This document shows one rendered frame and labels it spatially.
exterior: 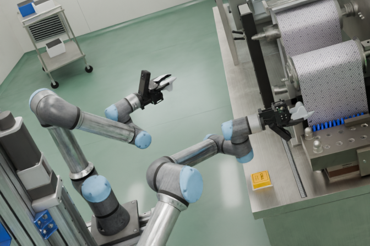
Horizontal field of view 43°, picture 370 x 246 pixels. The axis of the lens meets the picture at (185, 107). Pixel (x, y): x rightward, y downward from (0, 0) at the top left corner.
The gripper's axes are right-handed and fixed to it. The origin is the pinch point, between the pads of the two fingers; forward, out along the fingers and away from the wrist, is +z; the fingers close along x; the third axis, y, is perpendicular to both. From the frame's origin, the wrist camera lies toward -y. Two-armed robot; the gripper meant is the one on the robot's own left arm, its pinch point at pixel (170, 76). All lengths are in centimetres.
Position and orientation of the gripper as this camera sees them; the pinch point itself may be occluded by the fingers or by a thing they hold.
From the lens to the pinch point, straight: 218.3
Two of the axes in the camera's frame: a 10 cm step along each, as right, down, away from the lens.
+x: 5.7, 3.7, -7.4
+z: 7.9, -4.9, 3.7
